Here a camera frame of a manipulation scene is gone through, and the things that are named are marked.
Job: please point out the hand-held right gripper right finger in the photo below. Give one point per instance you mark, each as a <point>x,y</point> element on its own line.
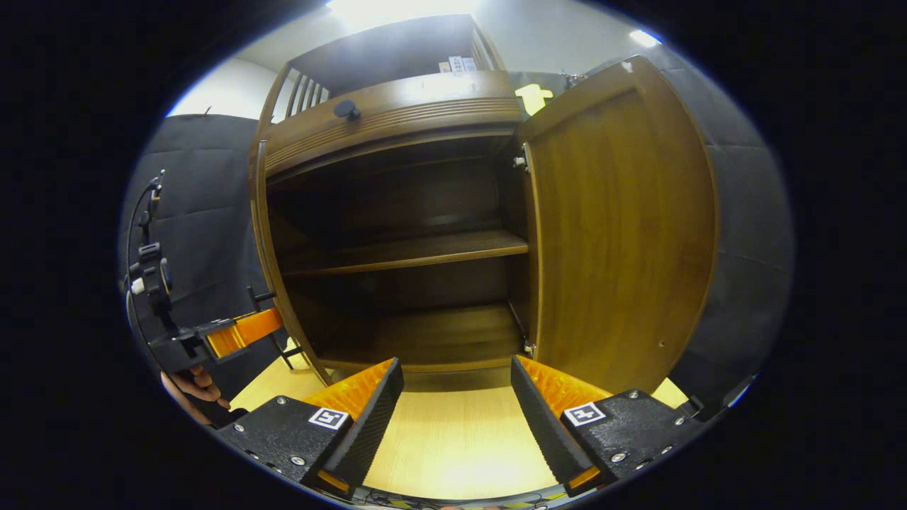
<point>542,421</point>

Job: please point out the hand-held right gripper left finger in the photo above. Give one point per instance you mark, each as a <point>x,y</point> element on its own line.
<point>368,425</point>

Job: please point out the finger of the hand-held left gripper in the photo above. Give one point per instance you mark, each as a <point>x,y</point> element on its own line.
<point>244,331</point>

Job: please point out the wooden cabinet door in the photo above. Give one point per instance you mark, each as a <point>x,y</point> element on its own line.
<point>263,234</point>
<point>616,234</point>

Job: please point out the metal door hinge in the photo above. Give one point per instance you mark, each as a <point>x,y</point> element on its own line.
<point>521,160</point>
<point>528,347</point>

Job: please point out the wooden cabinet shelf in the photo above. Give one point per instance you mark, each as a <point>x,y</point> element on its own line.
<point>425,249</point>

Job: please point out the black round cabinet knob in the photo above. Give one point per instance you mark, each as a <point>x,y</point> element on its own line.
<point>346,109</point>

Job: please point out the white shelf book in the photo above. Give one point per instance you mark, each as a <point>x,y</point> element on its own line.
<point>456,64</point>

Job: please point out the metal cloth clip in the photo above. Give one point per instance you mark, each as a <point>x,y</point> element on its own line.
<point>572,78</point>

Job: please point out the ceiling light panel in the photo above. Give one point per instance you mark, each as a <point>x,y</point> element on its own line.
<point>645,38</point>

